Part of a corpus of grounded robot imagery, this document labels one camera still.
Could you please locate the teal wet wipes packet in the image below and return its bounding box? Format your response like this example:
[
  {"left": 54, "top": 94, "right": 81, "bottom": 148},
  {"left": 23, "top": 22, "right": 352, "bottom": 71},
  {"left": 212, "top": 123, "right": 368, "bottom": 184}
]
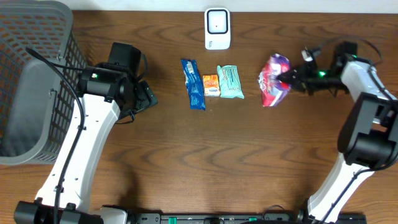
[{"left": 217, "top": 65, "right": 244, "bottom": 99}]

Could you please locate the blue snack bar wrapper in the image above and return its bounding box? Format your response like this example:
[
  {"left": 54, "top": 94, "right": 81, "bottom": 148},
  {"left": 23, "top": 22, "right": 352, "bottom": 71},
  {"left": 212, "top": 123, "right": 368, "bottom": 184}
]
[{"left": 181, "top": 59, "right": 206, "bottom": 111}]

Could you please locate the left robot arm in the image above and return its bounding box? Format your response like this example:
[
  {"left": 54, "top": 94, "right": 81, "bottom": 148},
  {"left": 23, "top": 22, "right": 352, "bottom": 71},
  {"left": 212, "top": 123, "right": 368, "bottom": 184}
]
[{"left": 14, "top": 63, "right": 157, "bottom": 223}]

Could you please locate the red purple snack packet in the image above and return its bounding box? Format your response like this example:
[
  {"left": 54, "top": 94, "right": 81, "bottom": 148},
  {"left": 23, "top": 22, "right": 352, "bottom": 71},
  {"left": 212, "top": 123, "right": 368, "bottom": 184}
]
[{"left": 257, "top": 54, "right": 290, "bottom": 107}]

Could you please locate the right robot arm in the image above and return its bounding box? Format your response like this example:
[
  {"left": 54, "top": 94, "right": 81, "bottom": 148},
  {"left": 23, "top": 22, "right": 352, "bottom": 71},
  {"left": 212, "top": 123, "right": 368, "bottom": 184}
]
[{"left": 277, "top": 41, "right": 397, "bottom": 223}]

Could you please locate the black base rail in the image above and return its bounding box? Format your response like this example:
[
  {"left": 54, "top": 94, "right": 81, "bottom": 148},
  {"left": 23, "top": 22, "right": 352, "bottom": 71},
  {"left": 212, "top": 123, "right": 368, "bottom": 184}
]
[{"left": 127, "top": 212, "right": 368, "bottom": 224}]

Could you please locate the orange tissue packet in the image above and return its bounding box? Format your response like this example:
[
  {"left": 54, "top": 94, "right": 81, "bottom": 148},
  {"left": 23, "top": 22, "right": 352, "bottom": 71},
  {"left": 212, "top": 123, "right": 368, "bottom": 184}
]
[{"left": 203, "top": 74, "right": 221, "bottom": 97}]

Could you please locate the grey plastic mesh basket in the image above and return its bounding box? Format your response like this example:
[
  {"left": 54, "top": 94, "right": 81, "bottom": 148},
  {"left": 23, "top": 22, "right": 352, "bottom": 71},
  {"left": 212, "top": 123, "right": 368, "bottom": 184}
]
[{"left": 1, "top": 1, "right": 86, "bottom": 166}]

